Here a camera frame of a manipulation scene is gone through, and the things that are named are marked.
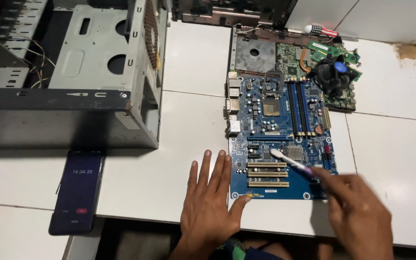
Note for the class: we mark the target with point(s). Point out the person's right hand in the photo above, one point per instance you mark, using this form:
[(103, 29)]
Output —
[(359, 216)]

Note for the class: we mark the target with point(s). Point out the person's left hand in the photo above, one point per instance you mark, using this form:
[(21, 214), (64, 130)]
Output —
[(208, 213)]

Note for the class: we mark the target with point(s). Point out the person's right fingers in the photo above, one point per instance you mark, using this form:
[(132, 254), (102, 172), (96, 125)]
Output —
[(332, 191)]

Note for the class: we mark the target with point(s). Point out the white purple toothbrush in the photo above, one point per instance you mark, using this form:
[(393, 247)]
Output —
[(287, 160)]

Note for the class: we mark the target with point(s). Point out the blue computer motherboard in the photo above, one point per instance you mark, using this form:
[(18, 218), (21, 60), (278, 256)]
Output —
[(276, 119)]

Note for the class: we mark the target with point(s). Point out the dark patterned clothing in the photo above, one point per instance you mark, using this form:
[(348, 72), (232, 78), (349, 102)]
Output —
[(242, 252)]

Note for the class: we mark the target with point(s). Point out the black processor cooler fan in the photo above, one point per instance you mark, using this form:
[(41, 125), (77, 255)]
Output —
[(332, 76)]

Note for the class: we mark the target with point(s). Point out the green laptop circuit board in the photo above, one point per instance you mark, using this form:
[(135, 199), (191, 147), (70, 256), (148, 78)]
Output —
[(294, 61)]

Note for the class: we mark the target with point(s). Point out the green memory modules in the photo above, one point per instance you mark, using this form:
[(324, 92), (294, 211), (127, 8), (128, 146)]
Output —
[(325, 50)]

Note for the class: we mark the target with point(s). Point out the grey metal plate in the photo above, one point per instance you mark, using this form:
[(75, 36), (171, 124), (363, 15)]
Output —
[(253, 54)]

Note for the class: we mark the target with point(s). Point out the dark laptop chassis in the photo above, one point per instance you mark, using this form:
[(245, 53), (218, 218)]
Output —
[(229, 12)]

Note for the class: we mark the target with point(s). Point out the black smartphone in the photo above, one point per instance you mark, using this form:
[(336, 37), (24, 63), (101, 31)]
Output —
[(77, 191)]

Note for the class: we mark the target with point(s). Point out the grey metal computer case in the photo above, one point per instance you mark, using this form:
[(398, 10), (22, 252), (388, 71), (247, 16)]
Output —
[(96, 65)]

